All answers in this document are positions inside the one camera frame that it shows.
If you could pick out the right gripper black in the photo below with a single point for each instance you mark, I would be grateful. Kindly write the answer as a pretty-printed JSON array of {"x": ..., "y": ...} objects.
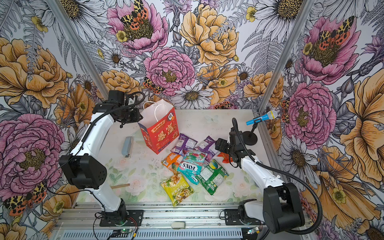
[{"x": 221, "y": 144}]

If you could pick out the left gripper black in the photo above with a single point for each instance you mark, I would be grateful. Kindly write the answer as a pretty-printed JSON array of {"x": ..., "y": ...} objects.
[{"x": 136, "y": 118}]

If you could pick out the green snack bag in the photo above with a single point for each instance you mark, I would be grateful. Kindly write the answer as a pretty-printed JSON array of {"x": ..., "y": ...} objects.
[{"x": 212, "y": 176}]

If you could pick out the red paper gift bag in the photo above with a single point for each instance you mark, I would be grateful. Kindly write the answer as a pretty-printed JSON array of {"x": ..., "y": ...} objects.
[{"x": 159, "y": 125}]

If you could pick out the teal Fox's candy bag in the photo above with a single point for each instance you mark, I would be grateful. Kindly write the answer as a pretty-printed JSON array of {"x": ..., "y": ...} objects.
[{"x": 190, "y": 171}]

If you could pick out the yellow snack bag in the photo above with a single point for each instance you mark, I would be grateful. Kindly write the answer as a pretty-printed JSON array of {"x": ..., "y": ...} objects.
[{"x": 177, "y": 188}]

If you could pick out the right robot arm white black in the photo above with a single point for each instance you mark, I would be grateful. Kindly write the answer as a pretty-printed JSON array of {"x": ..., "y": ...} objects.
[{"x": 280, "y": 209}]

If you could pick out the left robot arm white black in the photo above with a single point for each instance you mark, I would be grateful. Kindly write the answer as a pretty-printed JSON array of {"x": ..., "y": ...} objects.
[{"x": 82, "y": 168}]

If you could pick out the teal red candy bag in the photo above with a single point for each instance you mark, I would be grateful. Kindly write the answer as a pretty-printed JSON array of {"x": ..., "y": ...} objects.
[{"x": 195, "y": 156}]

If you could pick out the small red snack packet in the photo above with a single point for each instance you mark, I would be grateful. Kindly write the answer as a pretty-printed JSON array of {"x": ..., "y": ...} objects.
[{"x": 226, "y": 158}]

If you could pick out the blue toy microphone on stand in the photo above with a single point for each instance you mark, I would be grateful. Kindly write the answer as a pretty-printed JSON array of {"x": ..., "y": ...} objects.
[{"x": 250, "y": 138}]

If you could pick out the purple snack packet right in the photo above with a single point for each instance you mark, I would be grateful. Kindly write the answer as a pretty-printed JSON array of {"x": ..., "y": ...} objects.
[{"x": 207, "y": 146}]

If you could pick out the purple snack packet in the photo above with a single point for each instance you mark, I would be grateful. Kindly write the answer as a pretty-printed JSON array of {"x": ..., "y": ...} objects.
[
  {"x": 183, "y": 144},
  {"x": 207, "y": 146}
]

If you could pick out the purple snack packet left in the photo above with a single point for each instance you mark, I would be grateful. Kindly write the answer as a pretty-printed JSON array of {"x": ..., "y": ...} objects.
[{"x": 183, "y": 144}]

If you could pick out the orange snack packet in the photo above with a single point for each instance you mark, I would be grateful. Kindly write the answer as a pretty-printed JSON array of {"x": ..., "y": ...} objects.
[{"x": 172, "y": 162}]

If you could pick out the wooden stick tool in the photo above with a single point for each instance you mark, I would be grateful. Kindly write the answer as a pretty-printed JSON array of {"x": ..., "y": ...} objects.
[{"x": 120, "y": 186}]

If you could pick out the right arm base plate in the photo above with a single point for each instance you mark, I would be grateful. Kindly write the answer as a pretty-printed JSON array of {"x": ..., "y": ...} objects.
[{"x": 232, "y": 217}]

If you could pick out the aluminium rail frame front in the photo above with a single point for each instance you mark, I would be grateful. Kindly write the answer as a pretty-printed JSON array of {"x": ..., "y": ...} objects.
[{"x": 161, "y": 221}]

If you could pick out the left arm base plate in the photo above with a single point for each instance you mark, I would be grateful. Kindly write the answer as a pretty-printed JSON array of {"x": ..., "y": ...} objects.
[{"x": 131, "y": 218}]

